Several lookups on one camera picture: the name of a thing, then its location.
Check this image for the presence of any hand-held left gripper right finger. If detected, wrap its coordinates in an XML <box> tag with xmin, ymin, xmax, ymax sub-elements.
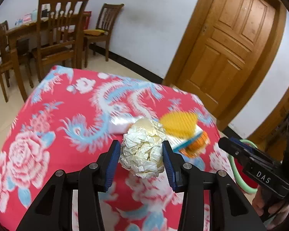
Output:
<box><xmin>162</xmin><ymin>140</ymin><xmax>266</xmax><ymax>231</ymax></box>

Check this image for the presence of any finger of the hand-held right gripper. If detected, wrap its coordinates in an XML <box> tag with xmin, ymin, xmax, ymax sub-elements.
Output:
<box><xmin>218</xmin><ymin>137</ymin><xmax>254</xmax><ymax>172</ymax></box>
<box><xmin>229</xmin><ymin>137</ymin><xmax>265</xmax><ymax>157</ymax></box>

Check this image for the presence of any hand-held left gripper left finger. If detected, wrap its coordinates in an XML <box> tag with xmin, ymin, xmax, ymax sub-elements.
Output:
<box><xmin>16</xmin><ymin>140</ymin><xmax>122</xmax><ymax>231</ymax></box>

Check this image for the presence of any red basin with green rim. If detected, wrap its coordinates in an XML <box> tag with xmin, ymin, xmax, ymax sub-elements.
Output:
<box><xmin>228</xmin><ymin>139</ymin><xmax>259</xmax><ymax>195</ymax></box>

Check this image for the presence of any blue white box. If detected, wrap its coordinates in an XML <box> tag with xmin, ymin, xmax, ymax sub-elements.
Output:
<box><xmin>166</xmin><ymin>125</ymin><xmax>205</xmax><ymax>152</ymax></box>

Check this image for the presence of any white paper ball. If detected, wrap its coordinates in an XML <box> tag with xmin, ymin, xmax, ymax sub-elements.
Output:
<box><xmin>119</xmin><ymin>117</ymin><xmax>168</xmax><ymax>179</ymax></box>

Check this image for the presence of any small orange box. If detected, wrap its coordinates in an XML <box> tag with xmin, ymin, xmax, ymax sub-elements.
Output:
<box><xmin>178</xmin><ymin>132</ymin><xmax>210</xmax><ymax>159</ymax></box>

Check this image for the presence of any yellow orange snack packet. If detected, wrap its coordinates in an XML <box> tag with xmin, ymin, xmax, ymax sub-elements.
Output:
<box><xmin>159</xmin><ymin>111</ymin><xmax>199</xmax><ymax>140</ymax></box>

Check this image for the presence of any person's right hand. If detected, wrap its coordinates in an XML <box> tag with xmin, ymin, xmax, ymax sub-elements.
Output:
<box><xmin>252</xmin><ymin>188</ymin><xmax>289</xmax><ymax>229</ymax></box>

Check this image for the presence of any red floral printed blanket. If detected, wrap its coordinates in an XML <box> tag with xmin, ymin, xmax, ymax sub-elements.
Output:
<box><xmin>0</xmin><ymin>65</ymin><xmax>236</xmax><ymax>231</ymax></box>

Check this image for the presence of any panelled wooden door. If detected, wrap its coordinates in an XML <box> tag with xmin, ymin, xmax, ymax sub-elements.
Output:
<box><xmin>162</xmin><ymin>0</ymin><xmax>287</xmax><ymax>130</ymax></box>

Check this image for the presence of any tall wooden chair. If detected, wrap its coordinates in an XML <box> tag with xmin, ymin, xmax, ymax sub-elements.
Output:
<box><xmin>31</xmin><ymin>0</ymin><xmax>93</xmax><ymax>82</ymax></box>

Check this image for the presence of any yellow seat cushion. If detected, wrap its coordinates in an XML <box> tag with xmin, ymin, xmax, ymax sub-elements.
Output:
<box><xmin>84</xmin><ymin>28</ymin><xmax>109</xmax><ymax>36</ymax></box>

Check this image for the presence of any wooden chair with cushion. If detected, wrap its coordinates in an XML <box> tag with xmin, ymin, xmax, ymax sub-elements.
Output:
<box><xmin>83</xmin><ymin>3</ymin><xmax>124</xmax><ymax>68</ymax></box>

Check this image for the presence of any wooden dining table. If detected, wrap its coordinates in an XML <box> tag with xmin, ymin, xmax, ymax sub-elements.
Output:
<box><xmin>6</xmin><ymin>11</ymin><xmax>92</xmax><ymax>101</ymax></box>

